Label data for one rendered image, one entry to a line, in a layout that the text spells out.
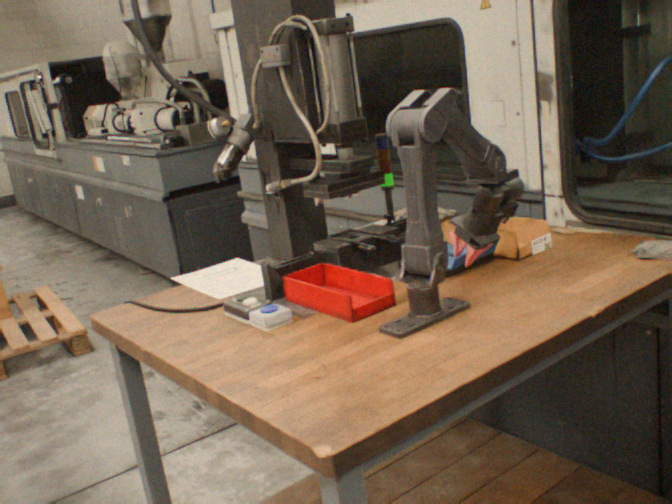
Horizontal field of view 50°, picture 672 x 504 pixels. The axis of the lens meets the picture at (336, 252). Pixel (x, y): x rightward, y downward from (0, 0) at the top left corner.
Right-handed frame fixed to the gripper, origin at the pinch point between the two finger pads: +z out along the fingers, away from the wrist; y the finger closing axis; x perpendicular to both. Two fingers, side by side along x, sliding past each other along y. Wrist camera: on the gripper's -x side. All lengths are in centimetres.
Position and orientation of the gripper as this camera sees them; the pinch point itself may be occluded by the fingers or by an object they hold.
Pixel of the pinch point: (463, 259)
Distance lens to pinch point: 170.4
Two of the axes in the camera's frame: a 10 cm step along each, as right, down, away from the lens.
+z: -2.1, 7.8, 5.9
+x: -7.5, 2.7, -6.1
